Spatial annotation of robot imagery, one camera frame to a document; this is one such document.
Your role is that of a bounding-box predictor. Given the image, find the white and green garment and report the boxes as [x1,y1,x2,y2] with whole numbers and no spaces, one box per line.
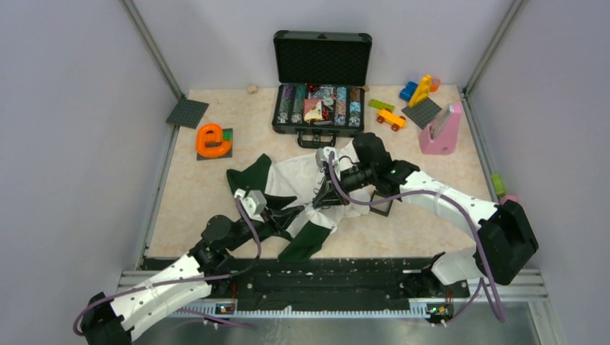
[226,153,370,263]

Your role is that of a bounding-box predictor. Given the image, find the dark grey baseplate right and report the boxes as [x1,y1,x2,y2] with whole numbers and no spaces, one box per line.
[401,98,442,129]

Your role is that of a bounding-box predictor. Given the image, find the orange toy cup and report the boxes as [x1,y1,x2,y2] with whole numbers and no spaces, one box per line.
[429,78,442,93]

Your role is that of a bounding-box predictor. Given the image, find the yellow triangular toy brick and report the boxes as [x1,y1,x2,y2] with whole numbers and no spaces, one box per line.
[408,75,432,108]

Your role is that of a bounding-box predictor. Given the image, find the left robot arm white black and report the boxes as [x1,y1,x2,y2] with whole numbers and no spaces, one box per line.
[73,190,305,344]

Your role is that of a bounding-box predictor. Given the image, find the green flat brick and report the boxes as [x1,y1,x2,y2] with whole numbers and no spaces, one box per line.
[368,99,395,112]

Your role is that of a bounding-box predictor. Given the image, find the blue toy brick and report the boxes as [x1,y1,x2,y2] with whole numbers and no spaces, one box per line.
[399,81,419,102]

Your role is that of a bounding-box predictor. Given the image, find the dark grey baseplate left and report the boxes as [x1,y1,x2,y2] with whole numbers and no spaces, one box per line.
[165,98,209,129]

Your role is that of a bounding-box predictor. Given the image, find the black square frame lower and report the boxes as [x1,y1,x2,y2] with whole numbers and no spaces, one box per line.
[369,190,393,217]

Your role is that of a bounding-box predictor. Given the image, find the orange letter e toy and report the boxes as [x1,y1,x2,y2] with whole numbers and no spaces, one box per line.
[195,123,233,160]

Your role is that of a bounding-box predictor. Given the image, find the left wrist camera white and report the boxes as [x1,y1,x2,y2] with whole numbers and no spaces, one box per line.
[234,189,267,222]

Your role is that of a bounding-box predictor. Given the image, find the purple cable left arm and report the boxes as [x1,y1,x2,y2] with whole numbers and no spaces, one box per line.
[72,195,263,336]

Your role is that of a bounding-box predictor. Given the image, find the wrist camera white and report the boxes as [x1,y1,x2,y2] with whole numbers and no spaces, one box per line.
[315,147,336,168]
[234,189,267,222]

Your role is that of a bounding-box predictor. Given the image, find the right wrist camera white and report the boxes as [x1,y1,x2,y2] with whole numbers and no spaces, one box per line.
[315,147,336,168]

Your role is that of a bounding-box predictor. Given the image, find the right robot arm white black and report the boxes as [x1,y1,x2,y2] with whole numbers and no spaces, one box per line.
[312,133,539,296]

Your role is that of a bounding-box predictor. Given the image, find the pink metronome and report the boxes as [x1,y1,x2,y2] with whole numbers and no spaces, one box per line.
[419,103,463,155]

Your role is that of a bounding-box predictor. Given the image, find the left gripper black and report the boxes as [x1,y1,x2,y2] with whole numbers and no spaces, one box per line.
[226,192,304,251]

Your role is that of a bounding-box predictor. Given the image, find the dark grey baseplate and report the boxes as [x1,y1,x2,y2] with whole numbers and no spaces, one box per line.
[401,98,442,129]
[165,98,209,129]

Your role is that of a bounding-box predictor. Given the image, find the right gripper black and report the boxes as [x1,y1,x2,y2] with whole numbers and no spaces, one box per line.
[313,164,375,208]

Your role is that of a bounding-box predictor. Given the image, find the black poker chip case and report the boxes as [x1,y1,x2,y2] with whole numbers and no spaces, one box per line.
[271,30,373,149]

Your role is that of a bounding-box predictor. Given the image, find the green and pink bricks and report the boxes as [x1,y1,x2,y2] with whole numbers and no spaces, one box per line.
[491,173,519,204]

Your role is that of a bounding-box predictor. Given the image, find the yellow orange toy car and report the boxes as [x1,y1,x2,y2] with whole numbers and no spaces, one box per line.
[377,109,406,132]

